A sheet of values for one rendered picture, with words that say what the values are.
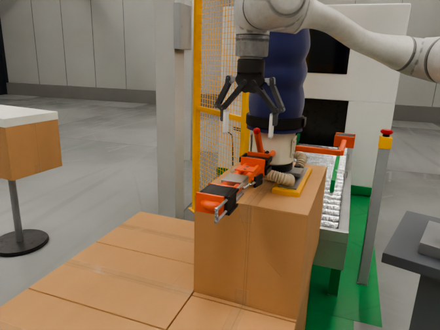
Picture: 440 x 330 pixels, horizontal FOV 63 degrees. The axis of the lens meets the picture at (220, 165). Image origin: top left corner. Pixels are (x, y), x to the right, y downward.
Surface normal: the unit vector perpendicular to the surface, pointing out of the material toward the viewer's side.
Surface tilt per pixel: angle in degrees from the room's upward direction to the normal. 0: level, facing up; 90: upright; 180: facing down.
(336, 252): 90
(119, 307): 0
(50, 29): 90
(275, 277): 90
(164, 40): 90
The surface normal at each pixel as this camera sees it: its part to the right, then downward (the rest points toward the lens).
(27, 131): 0.91, 0.15
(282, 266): -0.36, 0.25
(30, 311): 0.03, -0.96
